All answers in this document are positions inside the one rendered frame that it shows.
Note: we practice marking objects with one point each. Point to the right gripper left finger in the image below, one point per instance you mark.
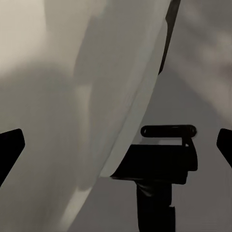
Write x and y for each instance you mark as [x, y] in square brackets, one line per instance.
[11, 145]

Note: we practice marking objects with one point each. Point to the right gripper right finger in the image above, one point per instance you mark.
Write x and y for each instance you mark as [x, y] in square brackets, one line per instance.
[224, 143]

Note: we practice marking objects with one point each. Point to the bowl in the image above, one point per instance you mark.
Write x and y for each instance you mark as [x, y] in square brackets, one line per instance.
[70, 71]

